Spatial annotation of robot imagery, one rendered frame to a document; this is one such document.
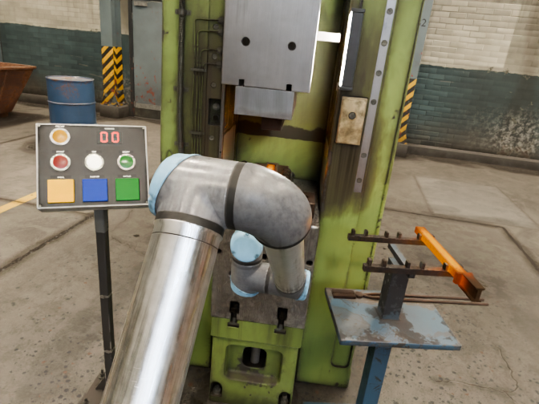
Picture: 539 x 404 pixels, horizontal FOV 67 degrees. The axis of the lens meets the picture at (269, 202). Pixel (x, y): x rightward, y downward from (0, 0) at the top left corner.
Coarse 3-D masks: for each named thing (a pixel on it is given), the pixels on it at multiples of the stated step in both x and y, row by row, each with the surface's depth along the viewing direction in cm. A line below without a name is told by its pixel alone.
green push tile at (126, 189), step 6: (120, 180) 134; (126, 180) 135; (132, 180) 136; (138, 180) 136; (120, 186) 134; (126, 186) 135; (132, 186) 135; (138, 186) 136; (120, 192) 134; (126, 192) 134; (132, 192) 135; (138, 192) 136; (120, 198) 134; (126, 198) 134; (132, 198) 135; (138, 198) 135
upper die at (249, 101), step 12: (240, 96) 137; (252, 96) 136; (264, 96) 136; (276, 96) 135; (288, 96) 135; (240, 108) 138; (252, 108) 138; (264, 108) 137; (276, 108) 137; (288, 108) 136
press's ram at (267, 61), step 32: (256, 0) 126; (288, 0) 125; (320, 0) 124; (224, 32) 130; (256, 32) 129; (288, 32) 128; (320, 32) 145; (224, 64) 133; (256, 64) 132; (288, 64) 131
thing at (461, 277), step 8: (416, 232) 148; (424, 232) 144; (424, 240) 141; (432, 240) 138; (432, 248) 135; (440, 248) 133; (440, 256) 129; (448, 256) 128; (448, 264) 124; (456, 264) 124; (456, 272) 118; (464, 272) 119; (456, 280) 117; (464, 280) 116; (472, 280) 113; (464, 288) 116; (472, 288) 112; (480, 288) 109; (472, 296) 111
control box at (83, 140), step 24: (48, 144) 129; (72, 144) 132; (96, 144) 134; (120, 144) 137; (144, 144) 139; (48, 168) 128; (72, 168) 131; (96, 168) 133; (120, 168) 136; (144, 168) 138; (144, 192) 137
